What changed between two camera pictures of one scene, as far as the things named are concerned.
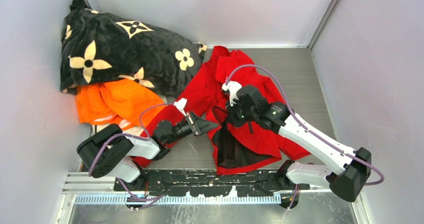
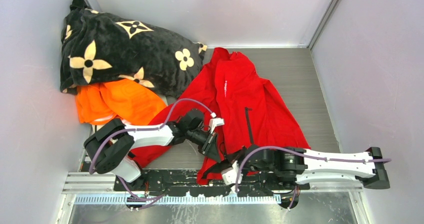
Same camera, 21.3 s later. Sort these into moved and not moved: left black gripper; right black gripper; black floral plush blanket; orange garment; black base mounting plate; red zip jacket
Moved: right black gripper; left black gripper
Not moved: black floral plush blanket; orange garment; black base mounting plate; red zip jacket
